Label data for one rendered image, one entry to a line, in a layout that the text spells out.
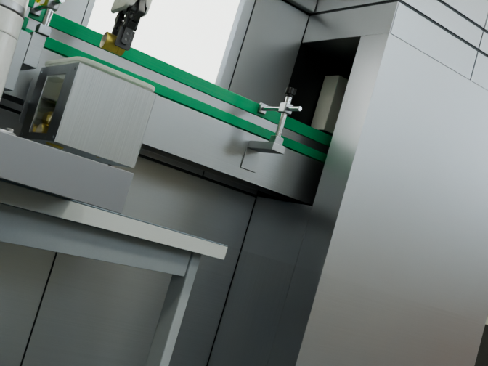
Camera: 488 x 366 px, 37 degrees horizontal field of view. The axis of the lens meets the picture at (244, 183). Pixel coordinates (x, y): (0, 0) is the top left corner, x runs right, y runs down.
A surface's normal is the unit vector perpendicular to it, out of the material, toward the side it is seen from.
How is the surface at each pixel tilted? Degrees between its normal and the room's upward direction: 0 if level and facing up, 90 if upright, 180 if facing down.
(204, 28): 90
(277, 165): 90
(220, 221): 90
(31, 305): 90
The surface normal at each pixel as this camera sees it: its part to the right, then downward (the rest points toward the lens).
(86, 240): 0.86, 0.21
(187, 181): 0.55, 0.08
